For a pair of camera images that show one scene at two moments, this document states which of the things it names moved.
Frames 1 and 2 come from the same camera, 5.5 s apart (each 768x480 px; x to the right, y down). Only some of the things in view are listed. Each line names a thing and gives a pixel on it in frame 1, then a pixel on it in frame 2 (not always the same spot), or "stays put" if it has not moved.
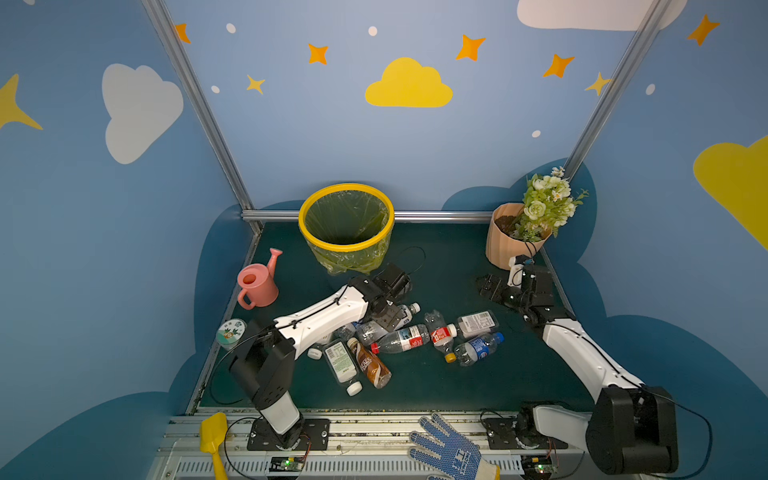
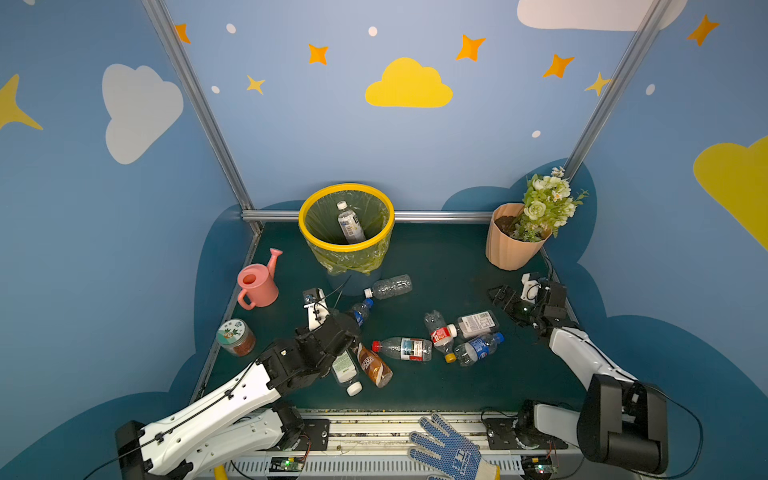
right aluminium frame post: (634, 53) stays put
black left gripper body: (389, 315) -> (335, 330)
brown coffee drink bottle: (375, 371) stays put
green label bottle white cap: (343, 365) stays put
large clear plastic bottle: (368, 332) -> (350, 224)
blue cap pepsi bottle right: (477, 348) stays put
